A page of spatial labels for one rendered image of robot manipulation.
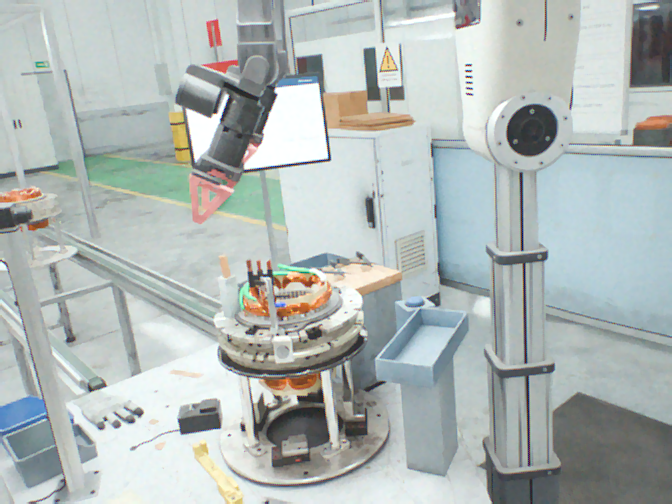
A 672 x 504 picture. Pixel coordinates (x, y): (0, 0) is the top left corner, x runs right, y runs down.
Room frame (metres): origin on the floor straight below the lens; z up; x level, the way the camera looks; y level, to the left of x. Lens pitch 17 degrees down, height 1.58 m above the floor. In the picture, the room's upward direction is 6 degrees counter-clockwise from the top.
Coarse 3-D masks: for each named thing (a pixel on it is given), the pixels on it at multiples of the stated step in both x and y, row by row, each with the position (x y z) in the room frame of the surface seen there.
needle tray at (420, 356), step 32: (416, 320) 1.20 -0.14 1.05; (448, 320) 1.20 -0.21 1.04; (384, 352) 1.04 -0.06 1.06; (416, 352) 1.10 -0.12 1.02; (448, 352) 1.05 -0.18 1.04; (416, 384) 0.97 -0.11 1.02; (448, 384) 1.08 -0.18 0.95; (416, 416) 1.06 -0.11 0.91; (448, 416) 1.07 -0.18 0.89; (416, 448) 1.06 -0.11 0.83; (448, 448) 1.06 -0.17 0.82
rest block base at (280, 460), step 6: (282, 450) 1.13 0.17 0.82; (282, 456) 1.10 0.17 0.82; (288, 456) 1.10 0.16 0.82; (294, 456) 1.10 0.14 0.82; (300, 456) 1.10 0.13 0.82; (306, 456) 1.10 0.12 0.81; (276, 462) 1.09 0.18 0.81; (282, 462) 1.09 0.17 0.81; (288, 462) 1.10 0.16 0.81; (294, 462) 1.10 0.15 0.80
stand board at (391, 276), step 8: (352, 264) 1.57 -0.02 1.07; (352, 272) 1.51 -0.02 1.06; (360, 272) 1.50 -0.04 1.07; (368, 272) 1.49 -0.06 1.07; (376, 272) 1.49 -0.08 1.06; (384, 272) 1.48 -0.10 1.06; (392, 272) 1.47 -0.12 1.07; (400, 272) 1.47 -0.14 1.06; (328, 280) 1.46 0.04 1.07; (344, 280) 1.45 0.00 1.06; (352, 280) 1.44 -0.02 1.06; (360, 280) 1.44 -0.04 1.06; (368, 280) 1.43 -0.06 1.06; (376, 280) 1.43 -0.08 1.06; (384, 280) 1.44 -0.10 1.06; (392, 280) 1.45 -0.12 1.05; (360, 288) 1.39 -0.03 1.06; (368, 288) 1.41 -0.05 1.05; (376, 288) 1.42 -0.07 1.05
